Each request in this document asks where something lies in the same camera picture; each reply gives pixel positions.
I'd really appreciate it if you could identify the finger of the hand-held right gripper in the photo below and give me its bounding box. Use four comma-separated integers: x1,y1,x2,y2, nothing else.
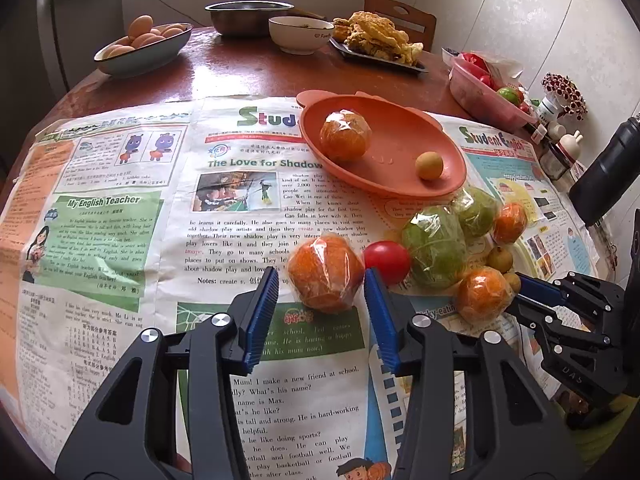
505,297,611,358
514,271,628,333

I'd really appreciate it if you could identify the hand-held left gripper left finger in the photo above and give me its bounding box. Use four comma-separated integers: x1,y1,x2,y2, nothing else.
55,266,281,480

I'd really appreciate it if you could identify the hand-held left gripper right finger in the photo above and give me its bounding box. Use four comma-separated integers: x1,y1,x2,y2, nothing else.
364,267,586,480

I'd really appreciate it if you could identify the red tomato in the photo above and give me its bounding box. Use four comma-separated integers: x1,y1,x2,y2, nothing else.
362,241,412,287

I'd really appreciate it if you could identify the large plastic-wrapped orange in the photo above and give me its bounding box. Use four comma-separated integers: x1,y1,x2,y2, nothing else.
286,235,366,315

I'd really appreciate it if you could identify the small plastic-wrapped orange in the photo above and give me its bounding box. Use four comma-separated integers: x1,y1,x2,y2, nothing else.
492,201,529,246

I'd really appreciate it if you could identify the large green citrus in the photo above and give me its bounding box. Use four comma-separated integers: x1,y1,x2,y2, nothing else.
401,206,468,289

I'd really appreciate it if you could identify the small yellow round fruit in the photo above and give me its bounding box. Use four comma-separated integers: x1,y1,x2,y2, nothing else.
415,151,445,181

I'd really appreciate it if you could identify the orange plastic plate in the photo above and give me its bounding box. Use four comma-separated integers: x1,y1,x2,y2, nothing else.
296,90,468,200

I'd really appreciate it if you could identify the green-headline newspaper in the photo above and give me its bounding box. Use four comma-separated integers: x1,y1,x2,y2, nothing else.
450,120,608,401

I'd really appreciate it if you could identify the glass jar with black lid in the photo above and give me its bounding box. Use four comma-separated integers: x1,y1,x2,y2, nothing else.
539,140,576,181

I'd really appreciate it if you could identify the black insulated bottle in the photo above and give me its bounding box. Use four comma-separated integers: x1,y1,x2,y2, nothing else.
569,114,640,227

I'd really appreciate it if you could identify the white rabbit figurine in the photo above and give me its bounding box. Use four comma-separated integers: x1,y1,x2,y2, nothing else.
559,129,586,161

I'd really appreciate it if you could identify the cartoon-print newspaper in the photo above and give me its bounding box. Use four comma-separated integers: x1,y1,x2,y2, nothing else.
0,94,501,480

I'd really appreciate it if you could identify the cluster of white medicine bottles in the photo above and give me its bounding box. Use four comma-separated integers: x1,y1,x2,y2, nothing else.
520,95,563,146

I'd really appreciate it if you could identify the pink plastic basin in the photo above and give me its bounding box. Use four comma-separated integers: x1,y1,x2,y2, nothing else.
448,55,538,130

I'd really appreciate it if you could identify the white plastic bag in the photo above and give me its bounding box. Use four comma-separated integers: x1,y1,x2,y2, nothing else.
442,47,526,91

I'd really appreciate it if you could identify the pile of small red tomatoes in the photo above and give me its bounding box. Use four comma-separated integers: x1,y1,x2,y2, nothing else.
457,51,531,113

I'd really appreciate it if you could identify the dark metal tray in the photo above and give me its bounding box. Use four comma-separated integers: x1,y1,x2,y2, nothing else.
328,37,429,77

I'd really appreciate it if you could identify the white ceramic bowl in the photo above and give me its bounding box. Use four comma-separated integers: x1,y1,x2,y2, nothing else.
268,16,335,56

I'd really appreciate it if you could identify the white oval egg bowl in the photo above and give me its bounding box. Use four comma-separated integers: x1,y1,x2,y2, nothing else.
94,22,193,79

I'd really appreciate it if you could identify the pile of fried food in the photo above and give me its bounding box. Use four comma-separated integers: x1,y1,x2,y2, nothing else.
331,11,425,66

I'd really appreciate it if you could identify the stainless steel bowl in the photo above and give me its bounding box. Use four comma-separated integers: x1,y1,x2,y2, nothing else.
204,1,295,37

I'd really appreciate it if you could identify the wooden chair with cutout back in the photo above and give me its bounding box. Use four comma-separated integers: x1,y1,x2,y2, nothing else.
363,0,437,53

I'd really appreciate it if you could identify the pile of brown eggs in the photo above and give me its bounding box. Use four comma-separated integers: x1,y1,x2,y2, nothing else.
102,15,186,58

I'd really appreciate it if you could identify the grey refrigerator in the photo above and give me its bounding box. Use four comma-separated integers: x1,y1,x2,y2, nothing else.
0,0,126,161

